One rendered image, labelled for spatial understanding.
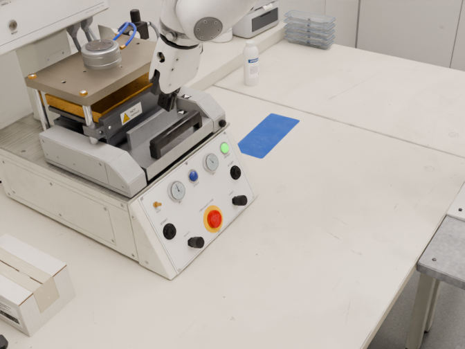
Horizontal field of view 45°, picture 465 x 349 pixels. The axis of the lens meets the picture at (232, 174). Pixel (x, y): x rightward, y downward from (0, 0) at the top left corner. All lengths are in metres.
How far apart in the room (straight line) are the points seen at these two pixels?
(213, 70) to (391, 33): 1.91
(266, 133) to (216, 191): 0.40
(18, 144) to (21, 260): 0.30
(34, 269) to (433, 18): 2.82
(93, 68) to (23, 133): 0.29
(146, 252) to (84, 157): 0.23
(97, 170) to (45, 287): 0.24
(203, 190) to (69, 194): 0.29
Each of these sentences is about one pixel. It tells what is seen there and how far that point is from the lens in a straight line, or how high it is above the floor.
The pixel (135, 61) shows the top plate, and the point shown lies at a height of 1.11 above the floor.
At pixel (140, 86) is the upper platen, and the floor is 1.06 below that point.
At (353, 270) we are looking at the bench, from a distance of 1.20.
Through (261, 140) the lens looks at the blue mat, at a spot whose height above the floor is 0.75.
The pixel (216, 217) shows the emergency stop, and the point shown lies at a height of 0.80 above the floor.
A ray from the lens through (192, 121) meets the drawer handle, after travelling 1.19.
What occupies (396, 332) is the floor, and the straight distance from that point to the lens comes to 2.09.
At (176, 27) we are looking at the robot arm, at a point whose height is 1.25.
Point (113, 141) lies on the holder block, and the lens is 1.19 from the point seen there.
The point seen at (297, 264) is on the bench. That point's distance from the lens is 1.20.
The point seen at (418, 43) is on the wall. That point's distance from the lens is 3.58.
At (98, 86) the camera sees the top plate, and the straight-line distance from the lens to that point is 1.14.
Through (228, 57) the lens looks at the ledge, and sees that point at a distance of 1.97.
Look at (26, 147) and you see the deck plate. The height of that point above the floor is 0.93.
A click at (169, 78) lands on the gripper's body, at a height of 1.15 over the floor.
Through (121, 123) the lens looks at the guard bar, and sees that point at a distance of 1.17.
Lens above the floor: 1.60
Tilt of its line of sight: 36 degrees down
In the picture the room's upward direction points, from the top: 4 degrees counter-clockwise
